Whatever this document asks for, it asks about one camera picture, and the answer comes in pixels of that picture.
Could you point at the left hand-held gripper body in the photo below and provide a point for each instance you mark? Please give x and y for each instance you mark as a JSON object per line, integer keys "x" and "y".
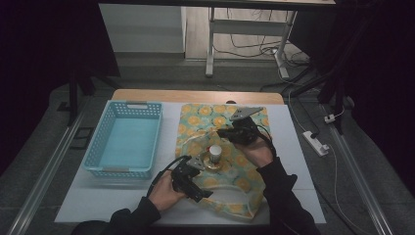
{"x": 184, "y": 178}

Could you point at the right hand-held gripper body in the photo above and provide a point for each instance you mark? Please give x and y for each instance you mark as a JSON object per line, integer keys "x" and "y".
{"x": 246, "y": 130}

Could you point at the small white-lidded jar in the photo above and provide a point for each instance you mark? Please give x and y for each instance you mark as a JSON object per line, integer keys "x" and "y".
{"x": 215, "y": 150}

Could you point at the orange fruit print bag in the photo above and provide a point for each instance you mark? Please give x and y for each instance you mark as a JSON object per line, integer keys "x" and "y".
{"x": 195, "y": 120}

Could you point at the light blue perforated plastic basket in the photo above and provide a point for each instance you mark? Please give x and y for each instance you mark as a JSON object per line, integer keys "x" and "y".
{"x": 127, "y": 143}

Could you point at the person's left hand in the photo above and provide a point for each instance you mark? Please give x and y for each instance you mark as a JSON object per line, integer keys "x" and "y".
{"x": 164, "y": 192}

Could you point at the person's right hand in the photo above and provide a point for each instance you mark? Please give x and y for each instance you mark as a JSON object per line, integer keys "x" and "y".
{"x": 261, "y": 155}

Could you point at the white power strip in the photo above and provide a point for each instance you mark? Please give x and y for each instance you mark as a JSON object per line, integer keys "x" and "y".
{"x": 314, "y": 143}

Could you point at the small white plug adapter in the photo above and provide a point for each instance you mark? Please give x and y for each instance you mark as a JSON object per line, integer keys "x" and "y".
{"x": 329, "y": 119}

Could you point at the black metal stand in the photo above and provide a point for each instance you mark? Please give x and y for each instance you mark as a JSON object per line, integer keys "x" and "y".
{"x": 339, "y": 98}
{"x": 73, "y": 98}

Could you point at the white-framed desk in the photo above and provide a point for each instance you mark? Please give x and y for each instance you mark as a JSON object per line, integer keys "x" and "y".
{"x": 248, "y": 27}

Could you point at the white panel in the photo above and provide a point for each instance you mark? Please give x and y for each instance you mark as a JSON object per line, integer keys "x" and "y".
{"x": 140, "y": 29}

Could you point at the dark curtain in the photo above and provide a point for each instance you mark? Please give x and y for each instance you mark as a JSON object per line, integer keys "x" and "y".
{"x": 32, "y": 65}
{"x": 391, "y": 81}

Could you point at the metal floor rail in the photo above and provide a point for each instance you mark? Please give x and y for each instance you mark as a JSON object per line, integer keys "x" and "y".
{"x": 49, "y": 169}
{"x": 354, "y": 169}

